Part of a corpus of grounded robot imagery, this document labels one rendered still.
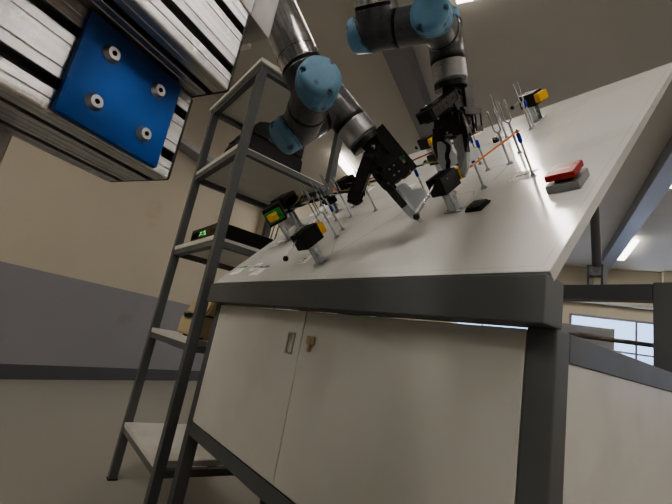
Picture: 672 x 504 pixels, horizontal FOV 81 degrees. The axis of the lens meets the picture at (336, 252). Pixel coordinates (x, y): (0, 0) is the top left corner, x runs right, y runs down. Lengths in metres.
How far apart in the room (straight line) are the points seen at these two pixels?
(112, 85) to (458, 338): 0.56
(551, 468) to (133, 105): 0.60
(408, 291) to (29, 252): 3.75
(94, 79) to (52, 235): 3.90
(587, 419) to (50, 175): 4.11
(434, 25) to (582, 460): 0.75
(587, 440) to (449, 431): 0.19
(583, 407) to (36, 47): 0.72
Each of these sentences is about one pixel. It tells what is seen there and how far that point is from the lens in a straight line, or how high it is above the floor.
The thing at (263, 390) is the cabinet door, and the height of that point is 0.58.
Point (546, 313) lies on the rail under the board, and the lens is 0.57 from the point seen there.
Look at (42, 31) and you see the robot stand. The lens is 0.37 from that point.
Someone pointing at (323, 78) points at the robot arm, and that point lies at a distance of 0.70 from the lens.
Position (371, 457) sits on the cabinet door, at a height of 0.55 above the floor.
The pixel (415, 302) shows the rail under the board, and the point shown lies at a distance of 0.68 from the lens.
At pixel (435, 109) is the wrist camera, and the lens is 0.89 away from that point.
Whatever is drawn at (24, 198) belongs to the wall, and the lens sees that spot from 4.16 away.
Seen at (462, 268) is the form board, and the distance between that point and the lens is 0.67.
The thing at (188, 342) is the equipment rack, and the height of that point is 0.65.
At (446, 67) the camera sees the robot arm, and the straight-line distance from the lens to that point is 0.97.
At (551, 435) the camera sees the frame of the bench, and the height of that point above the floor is 0.67.
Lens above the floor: 0.73
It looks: 13 degrees up
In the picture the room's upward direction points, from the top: 11 degrees clockwise
